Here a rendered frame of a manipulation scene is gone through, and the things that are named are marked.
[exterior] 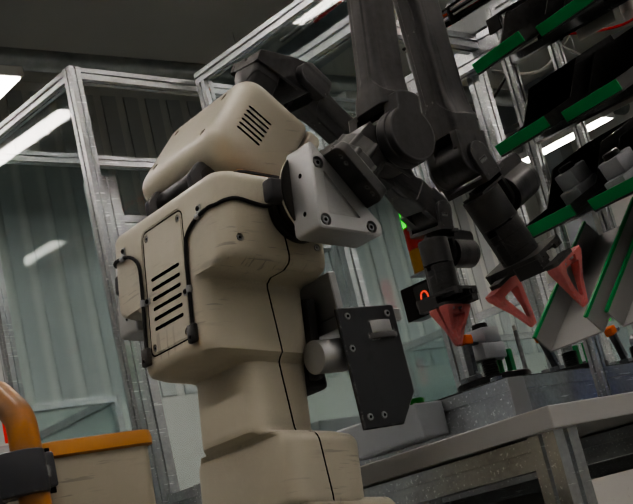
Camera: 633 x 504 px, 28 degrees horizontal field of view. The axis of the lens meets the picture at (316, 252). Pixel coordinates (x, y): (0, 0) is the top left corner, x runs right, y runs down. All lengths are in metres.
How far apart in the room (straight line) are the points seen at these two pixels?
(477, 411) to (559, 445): 0.57
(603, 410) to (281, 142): 0.55
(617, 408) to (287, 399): 0.43
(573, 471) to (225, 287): 0.49
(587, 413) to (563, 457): 0.07
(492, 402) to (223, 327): 0.70
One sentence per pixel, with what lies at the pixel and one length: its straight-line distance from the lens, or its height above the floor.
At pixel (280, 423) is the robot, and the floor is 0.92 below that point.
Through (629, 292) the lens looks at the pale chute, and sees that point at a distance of 2.12.
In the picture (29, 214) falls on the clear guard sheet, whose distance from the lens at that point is 3.21.
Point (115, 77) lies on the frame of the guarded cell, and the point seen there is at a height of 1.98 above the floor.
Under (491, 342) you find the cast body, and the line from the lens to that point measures 2.35.
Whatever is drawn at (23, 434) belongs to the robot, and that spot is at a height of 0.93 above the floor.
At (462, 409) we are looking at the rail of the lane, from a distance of 2.19.
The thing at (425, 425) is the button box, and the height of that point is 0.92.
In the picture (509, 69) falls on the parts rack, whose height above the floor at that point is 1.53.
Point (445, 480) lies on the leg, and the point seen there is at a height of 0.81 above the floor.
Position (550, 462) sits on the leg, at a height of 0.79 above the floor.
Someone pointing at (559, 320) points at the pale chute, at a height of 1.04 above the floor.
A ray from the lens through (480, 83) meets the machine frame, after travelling 3.77.
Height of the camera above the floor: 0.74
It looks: 14 degrees up
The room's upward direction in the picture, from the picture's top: 14 degrees counter-clockwise
